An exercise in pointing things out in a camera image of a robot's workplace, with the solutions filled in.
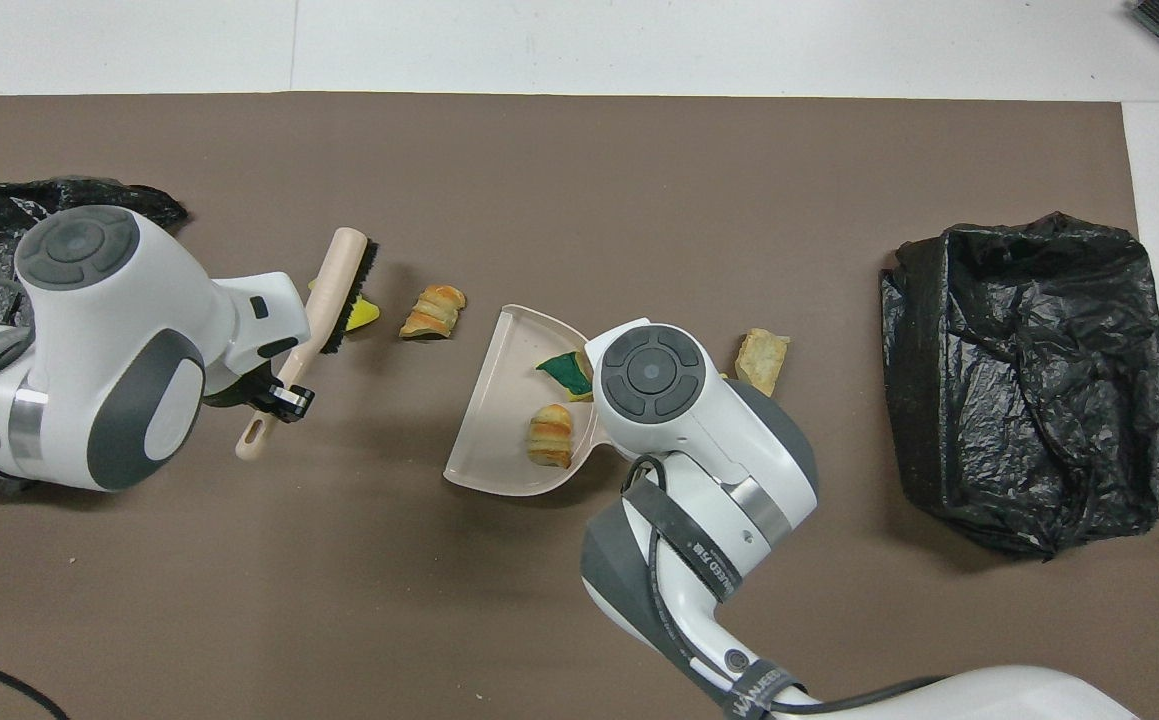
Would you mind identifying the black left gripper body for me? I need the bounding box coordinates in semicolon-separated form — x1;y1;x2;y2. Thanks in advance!
204;361;287;410

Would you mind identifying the beige hand brush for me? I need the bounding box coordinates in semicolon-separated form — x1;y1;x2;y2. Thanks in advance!
235;227;382;463

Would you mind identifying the golden croissant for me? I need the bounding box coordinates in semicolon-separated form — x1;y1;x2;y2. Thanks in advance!
399;284;468;343
525;403;577;470

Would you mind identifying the beige plastic dustpan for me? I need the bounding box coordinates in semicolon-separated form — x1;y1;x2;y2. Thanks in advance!
443;304;630;498

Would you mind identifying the green and yellow sponge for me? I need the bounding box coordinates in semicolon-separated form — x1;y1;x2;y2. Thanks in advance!
536;350;596;399

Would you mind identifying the pale bread chunk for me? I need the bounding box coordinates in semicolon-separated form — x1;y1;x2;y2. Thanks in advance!
735;328;792;399

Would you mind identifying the brown table mat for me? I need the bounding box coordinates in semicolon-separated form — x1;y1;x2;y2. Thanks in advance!
0;93;1159;720

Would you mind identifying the right black garbage bag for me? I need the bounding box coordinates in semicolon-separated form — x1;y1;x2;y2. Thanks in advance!
879;211;1159;562

